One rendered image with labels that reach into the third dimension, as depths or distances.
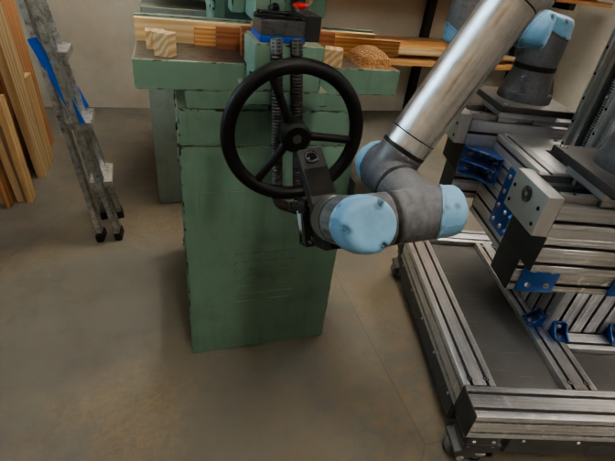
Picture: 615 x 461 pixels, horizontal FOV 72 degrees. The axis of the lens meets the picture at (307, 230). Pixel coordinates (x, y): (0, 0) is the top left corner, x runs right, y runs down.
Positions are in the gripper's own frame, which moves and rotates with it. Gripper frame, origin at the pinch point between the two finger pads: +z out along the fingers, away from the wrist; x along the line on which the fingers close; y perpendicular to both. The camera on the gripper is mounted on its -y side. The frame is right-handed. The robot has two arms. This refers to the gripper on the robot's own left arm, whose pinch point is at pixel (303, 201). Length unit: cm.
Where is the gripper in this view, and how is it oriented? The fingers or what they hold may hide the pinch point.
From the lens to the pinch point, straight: 85.5
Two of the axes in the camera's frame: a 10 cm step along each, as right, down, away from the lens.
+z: -2.4, -0.9, 9.7
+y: 1.0, 9.9, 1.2
